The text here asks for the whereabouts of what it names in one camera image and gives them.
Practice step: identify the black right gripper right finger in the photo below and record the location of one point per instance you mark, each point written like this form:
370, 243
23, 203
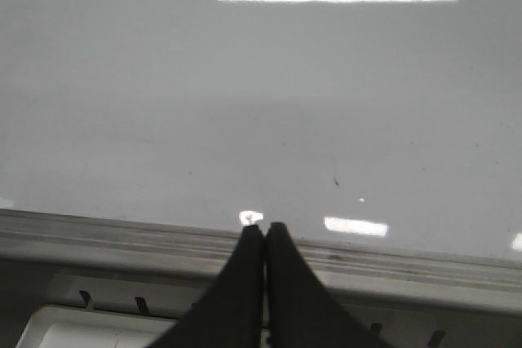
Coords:
301, 311

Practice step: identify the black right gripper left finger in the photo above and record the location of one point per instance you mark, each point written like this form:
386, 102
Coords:
230, 312

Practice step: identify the white plastic tray under board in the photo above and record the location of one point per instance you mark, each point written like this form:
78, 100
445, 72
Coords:
94, 312

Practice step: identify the white whiteboard with aluminium frame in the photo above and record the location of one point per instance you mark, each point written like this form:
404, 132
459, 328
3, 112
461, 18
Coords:
386, 135

